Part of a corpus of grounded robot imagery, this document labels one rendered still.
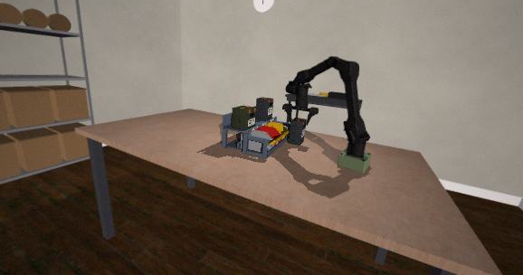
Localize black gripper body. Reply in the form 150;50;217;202
282;96;319;115

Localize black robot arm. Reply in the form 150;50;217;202
286;56;370;158

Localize red open bin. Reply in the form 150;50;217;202
255;126;282;146

